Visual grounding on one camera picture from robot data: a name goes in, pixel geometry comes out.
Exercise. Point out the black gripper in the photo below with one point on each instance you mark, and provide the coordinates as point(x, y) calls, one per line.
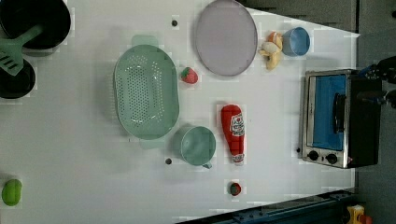
point(384, 70)

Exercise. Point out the black toaster oven body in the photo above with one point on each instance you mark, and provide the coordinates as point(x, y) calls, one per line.
point(359, 121)

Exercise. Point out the blue bowl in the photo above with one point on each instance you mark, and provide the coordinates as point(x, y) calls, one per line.
point(296, 42)

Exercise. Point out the yellow red clamp tool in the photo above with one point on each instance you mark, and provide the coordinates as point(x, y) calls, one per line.
point(357, 215)

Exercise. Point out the plush peeled banana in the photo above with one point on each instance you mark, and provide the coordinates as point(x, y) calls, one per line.
point(271, 49)

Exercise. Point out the plush ketchup bottle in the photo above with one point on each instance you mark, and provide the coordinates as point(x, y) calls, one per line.
point(233, 127)

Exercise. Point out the grey round plate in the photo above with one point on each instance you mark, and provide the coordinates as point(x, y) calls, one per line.
point(226, 38)

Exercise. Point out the small red tomato toy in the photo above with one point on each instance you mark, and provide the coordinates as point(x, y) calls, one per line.
point(235, 189)

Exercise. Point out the plush strawberry toy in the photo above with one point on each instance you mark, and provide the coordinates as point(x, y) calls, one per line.
point(189, 76)

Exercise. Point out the green perforated colander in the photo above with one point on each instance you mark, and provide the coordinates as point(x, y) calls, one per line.
point(146, 91)

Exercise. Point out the small black pot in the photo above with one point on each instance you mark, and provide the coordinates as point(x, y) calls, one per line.
point(14, 87)

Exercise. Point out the green slotted spatula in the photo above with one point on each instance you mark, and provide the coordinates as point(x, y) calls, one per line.
point(11, 50)

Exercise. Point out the large black pot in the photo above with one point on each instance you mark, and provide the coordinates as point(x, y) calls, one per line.
point(18, 16)

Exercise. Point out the green pepper toy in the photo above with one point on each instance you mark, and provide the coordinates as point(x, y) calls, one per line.
point(11, 192)

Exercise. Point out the blue metal frame rail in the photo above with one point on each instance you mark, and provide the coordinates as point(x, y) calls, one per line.
point(326, 208)

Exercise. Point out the green cup with handle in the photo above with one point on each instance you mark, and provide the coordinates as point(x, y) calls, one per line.
point(195, 145)

